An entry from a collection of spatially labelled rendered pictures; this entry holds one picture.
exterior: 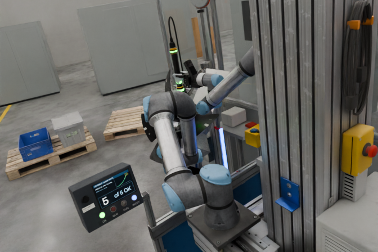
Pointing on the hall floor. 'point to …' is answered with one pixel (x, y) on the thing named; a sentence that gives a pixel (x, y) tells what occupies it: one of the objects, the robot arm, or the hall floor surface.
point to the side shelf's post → (239, 152)
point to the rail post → (158, 245)
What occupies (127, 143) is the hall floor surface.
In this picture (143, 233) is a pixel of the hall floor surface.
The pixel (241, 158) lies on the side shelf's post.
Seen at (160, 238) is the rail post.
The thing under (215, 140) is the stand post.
